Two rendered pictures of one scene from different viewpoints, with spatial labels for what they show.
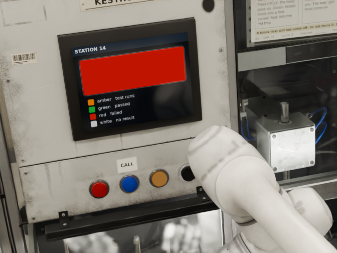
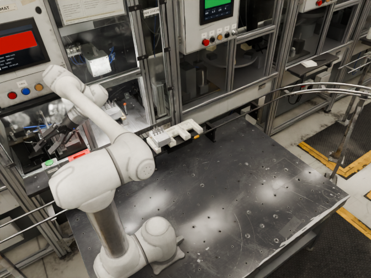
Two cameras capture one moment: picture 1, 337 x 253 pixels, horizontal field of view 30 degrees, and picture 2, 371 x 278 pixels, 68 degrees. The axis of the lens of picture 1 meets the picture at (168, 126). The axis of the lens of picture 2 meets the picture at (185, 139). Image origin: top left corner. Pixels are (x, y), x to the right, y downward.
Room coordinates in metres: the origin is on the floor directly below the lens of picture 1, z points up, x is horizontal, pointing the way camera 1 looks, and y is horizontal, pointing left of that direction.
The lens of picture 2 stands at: (-0.24, -0.22, 2.10)
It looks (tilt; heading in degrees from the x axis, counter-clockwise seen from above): 42 degrees down; 340
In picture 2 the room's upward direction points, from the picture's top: 3 degrees counter-clockwise
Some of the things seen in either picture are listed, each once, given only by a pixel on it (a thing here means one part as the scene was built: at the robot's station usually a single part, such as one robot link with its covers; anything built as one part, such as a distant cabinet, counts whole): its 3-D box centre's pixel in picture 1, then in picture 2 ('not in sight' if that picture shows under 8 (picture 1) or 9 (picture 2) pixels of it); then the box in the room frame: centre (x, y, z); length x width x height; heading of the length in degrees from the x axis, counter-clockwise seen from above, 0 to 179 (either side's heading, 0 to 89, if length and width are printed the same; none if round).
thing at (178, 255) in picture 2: not in sight; (165, 247); (0.47, -0.33, 0.71); 0.22 x 0.18 x 0.06; 101
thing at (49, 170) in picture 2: not in sight; (53, 169); (1.02, 0.12, 0.97); 0.08 x 0.08 x 0.12; 11
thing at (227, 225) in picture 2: not in sight; (200, 196); (0.73, -0.65, 0.66); 1.50 x 1.06 x 0.04; 101
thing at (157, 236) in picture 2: not in sight; (157, 237); (0.47, -0.30, 0.85); 0.18 x 0.16 x 0.22; 100
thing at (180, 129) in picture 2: not in sight; (175, 138); (1.13, -0.64, 0.84); 0.36 x 0.14 x 0.10; 101
